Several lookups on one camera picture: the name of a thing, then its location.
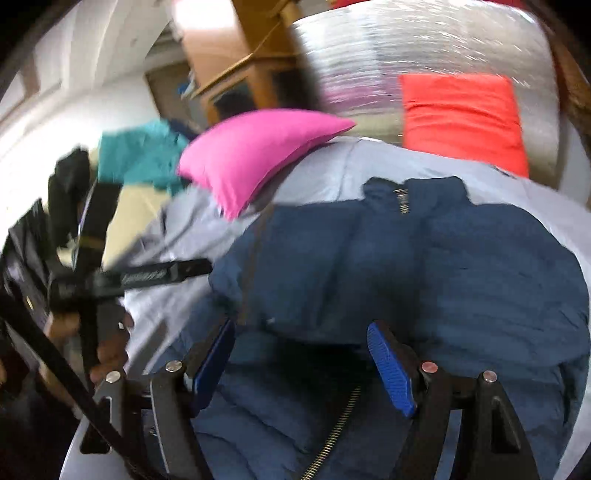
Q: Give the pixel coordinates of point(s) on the silver foil insulation sheet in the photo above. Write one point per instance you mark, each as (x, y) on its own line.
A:
(392, 41)

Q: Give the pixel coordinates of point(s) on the navy blue puffer jacket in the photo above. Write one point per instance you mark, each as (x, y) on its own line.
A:
(346, 258)

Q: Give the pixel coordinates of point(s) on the dark blue cloth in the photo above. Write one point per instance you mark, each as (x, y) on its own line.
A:
(183, 129)

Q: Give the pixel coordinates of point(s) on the grey bed sheet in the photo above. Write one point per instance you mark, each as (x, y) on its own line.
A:
(332, 166)

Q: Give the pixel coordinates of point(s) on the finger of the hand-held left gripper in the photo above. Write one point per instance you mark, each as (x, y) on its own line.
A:
(147, 274)

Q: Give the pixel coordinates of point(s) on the beige cloth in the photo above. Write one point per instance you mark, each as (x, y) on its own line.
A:
(134, 212)

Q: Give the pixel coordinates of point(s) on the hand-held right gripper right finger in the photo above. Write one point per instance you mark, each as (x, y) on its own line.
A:
(392, 369)

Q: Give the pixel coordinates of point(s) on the wooden cabinet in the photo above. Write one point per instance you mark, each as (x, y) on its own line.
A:
(212, 41)

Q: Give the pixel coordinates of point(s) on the pink pillow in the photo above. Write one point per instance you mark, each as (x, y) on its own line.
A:
(249, 152)

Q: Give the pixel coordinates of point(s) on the person's left hand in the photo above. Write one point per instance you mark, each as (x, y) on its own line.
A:
(113, 350)

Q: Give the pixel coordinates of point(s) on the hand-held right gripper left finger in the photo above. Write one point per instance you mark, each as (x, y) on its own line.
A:
(213, 357)

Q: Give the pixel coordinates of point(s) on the teal cloth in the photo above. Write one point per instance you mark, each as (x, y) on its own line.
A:
(134, 152)

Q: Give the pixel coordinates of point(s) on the orange-red pillow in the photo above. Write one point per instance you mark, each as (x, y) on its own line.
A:
(461, 120)

